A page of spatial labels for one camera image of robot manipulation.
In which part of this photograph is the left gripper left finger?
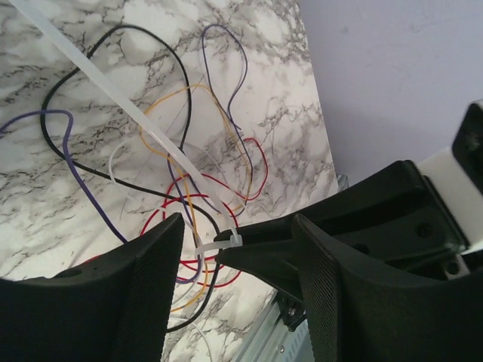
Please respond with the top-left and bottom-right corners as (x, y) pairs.
(1, 213), (184, 361)

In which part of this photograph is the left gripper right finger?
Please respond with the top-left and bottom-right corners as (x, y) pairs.
(292, 215), (482, 361)

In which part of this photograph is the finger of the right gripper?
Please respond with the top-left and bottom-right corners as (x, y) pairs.
(217, 241), (303, 302)
(238, 161), (466, 271)

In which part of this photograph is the red thin wire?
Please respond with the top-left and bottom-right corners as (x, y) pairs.
(81, 137), (269, 290)

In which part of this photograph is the translucent white zip tie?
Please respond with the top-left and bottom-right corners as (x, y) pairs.
(10, 0), (242, 253)

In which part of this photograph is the orange thin wire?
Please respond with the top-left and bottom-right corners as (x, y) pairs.
(139, 83), (254, 314)

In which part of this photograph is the black thin wire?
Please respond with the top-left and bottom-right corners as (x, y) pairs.
(40, 24), (223, 333)

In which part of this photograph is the marble pattern table mat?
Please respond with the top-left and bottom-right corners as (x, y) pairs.
(1, 1), (337, 280)

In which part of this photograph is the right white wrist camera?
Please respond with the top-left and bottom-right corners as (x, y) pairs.
(418, 100), (482, 279)

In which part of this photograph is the aluminium front rail frame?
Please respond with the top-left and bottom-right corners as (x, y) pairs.
(232, 293), (314, 361)

